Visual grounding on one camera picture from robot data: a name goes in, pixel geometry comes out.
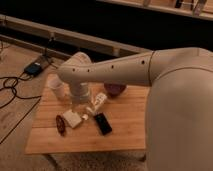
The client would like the wooden table board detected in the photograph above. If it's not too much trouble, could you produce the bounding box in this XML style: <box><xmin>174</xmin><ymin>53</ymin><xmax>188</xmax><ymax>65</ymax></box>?
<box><xmin>24</xmin><ymin>72</ymin><xmax>150</xmax><ymax>155</ymax></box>

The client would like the black power adapter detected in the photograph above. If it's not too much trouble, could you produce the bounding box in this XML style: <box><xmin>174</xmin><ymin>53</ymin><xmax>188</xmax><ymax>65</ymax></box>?
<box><xmin>24</xmin><ymin>63</ymin><xmax>42</xmax><ymax>76</ymax></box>

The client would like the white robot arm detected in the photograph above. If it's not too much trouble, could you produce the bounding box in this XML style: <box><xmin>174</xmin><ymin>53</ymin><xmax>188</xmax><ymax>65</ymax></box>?
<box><xmin>58</xmin><ymin>47</ymin><xmax>213</xmax><ymax>171</ymax></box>

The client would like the black phone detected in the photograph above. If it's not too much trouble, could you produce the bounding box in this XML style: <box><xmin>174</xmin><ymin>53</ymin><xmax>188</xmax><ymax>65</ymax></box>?
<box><xmin>94</xmin><ymin>113</ymin><xmax>112</xmax><ymax>135</ymax></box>

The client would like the white plastic bottle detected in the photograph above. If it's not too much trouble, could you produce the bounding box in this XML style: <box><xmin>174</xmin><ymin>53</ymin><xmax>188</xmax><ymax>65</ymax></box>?
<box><xmin>82</xmin><ymin>92</ymin><xmax>107</xmax><ymax>120</ymax></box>

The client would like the black floor cable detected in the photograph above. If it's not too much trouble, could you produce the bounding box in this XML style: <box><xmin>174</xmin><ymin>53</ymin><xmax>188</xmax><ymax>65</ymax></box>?
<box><xmin>0</xmin><ymin>73</ymin><xmax>43</xmax><ymax>145</ymax></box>

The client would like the dark red oval object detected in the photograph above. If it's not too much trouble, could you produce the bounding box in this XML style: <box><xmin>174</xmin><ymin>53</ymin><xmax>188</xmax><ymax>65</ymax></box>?
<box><xmin>56</xmin><ymin>115</ymin><xmax>65</xmax><ymax>135</ymax></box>

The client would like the dark red bowl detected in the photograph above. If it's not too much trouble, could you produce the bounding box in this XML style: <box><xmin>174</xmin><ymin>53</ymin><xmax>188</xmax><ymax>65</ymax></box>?
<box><xmin>104</xmin><ymin>84</ymin><xmax>126</xmax><ymax>97</ymax></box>

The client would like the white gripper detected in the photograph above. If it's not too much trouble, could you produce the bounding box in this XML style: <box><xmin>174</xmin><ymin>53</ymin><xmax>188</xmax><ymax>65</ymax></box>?
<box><xmin>69</xmin><ymin>83</ymin><xmax>91</xmax><ymax>104</ymax></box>

